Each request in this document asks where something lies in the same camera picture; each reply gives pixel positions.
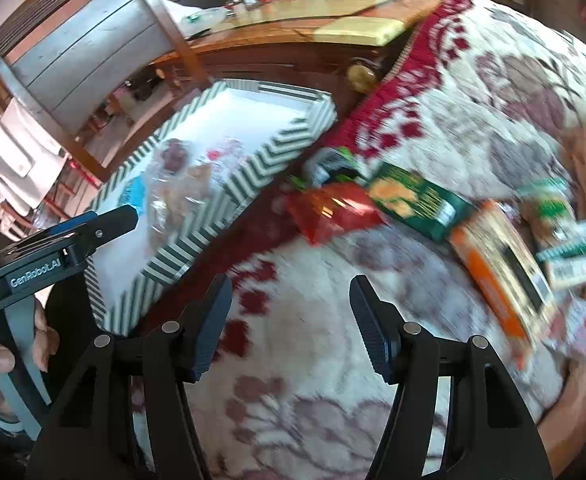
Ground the clear bag dark snack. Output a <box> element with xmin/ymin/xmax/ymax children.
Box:
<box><xmin>157</xmin><ymin>139</ymin><xmax>191</xmax><ymax>174</ymax></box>

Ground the white pink snack packet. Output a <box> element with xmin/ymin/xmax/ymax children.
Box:
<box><xmin>206</xmin><ymin>138</ymin><xmax>244</xmax><ymax>171</ymax></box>

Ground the white plastic bag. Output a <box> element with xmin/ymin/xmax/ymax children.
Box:
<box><xmin>160</xmin><ymin>0</ymin><xmax>227</xmax><ymax>39</ymax></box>

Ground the green cookie packet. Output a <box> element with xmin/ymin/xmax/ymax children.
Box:
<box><xmin>366</xmin><ymin>162</ymin><xmax>474</xmax><ymax>243</ymax></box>

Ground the pink strawberry snack packet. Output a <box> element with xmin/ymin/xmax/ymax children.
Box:
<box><xmin>544</xmin><ymin>296</ymin><xmax>586</xmax><ymax>362</ymax></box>

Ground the orange cracker pack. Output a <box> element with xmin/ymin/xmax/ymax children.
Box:
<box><xmin>449</xmin><ymin>200</ymin><xmax>558</xmax><ymax>370</ymax></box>

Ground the dark green small packet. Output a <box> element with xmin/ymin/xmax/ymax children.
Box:
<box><xmin>302</xmin><ymin>146</ymin><xmax>364</xmax><ymax>188</ymax></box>

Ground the clear bag of nuts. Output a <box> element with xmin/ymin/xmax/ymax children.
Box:
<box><xmin>144</xmin><ymin>162</ymin><xmax>212</xmax><ymax>250</ymax></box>

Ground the floral fleece blanket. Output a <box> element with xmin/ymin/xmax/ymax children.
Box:
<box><xmin>152</xmin><ymin>0</ymin><xmax>586</xmax><ymax>479</ymax></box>

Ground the yellow round knob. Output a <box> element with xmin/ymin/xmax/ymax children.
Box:
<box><xmin>346</xmin><ymin>63</ymin><xmax>378</xmax><ymax>94</ymax></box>

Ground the green white chevron box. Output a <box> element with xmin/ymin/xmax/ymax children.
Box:
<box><xmin>84</xmin><ymin>78</ymin><xmax>337</xmax><ymax>335</ymax></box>

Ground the red snack packet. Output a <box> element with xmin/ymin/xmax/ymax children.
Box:
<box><xmin>285</xmin><ymin>182</ymin><xmax>384</xmax><ymax>246</ymax></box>

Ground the wooden chair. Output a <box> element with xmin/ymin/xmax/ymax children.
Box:
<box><xmin>0</xmin><ymin>0</ymin><xmax>210</xmax><ymax>182</ymax></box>

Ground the blue milk snack packet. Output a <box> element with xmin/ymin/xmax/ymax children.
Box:
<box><xmin>117</xmin><ymin>174</ymin><xmax>146</xmax><ymax>218</ymax></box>

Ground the white blue cracker pack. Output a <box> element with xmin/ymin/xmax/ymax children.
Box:
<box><xmin>535</xmin><ymin>220</ymin><xmax>586</xmax><ymax>290</ymax></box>

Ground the wooden glass-top table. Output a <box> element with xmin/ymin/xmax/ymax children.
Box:
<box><xmin>189</xmin><ymin>0</ymin><xmax>442</xmax><ymax>113</ymax></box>

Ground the green white biscuit wrapper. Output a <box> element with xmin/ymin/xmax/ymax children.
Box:
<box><xmin>516</xmin><ymin>178</ymin><xmax>577</xmax><ymax>250</ymax></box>

